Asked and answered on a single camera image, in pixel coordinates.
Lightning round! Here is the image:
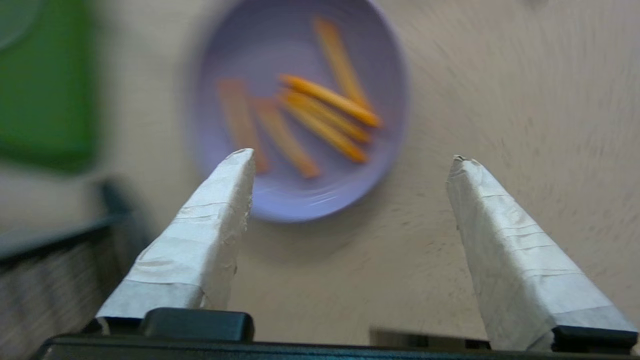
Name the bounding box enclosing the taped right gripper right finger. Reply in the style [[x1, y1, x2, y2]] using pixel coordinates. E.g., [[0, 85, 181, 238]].
[[446, 155, 640, 351]]

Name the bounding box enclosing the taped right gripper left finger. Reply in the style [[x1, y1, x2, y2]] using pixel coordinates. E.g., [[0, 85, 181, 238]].
[[95, 148, 256, 335]]

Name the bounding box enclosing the purple plate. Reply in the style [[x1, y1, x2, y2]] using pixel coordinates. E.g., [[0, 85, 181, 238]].
[[192, 0, 411, 223]]

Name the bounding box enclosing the silver black microwave oven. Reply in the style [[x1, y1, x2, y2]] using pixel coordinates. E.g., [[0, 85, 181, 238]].
[[0, 180, 151, 353]]

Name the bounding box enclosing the green cutting board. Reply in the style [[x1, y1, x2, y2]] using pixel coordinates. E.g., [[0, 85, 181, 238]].
[[0, 0, 97, 174]]

